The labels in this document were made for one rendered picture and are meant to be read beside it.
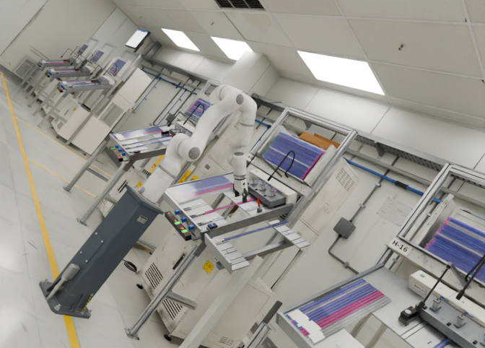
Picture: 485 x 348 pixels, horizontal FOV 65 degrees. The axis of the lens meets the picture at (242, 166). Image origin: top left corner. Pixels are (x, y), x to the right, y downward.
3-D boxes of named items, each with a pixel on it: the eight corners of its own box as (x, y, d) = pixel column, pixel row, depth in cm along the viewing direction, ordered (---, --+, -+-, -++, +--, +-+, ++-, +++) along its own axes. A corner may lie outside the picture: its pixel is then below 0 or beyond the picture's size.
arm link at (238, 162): (230, 171, 244) (237, 176, 237) (229, 152, 239) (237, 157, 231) (241, 168, 248) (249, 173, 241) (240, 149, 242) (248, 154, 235)
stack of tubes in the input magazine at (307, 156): (301, 179, 266) (324, 149, 268) (260, 156, 305) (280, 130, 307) (309, 188, 273) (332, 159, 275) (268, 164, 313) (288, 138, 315)
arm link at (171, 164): (162, 170, 205) (190, 136, 207) (150, 159, 219) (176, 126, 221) (177, 181, 212) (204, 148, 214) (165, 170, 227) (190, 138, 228)
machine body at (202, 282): (164, 342, 244) (224, 264, 248) (130, 279, 298) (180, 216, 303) (226, 362, 284) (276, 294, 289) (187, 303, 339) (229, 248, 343)
